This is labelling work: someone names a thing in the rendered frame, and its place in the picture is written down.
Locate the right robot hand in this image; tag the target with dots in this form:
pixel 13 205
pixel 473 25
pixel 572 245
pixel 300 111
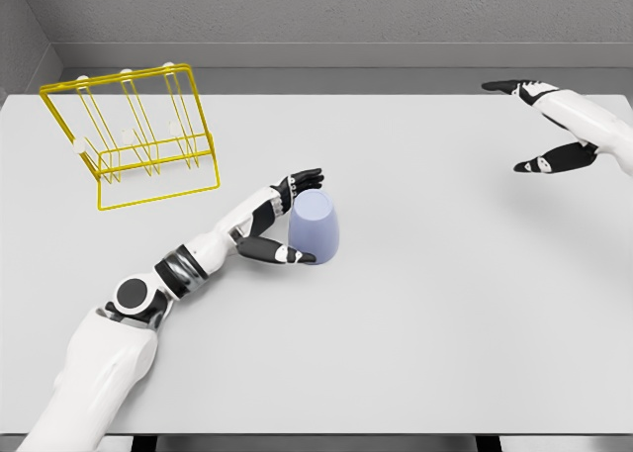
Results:
pixel 576 118

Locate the lilac plastic cup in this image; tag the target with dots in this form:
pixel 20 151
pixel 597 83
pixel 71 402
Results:
pixel 314 227

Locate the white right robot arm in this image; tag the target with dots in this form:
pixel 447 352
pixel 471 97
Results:
pixel 624 145

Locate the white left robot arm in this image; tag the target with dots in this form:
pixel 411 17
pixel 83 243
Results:
pixel 109 343

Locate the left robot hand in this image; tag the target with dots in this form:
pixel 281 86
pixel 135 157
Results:
pixel 262 209

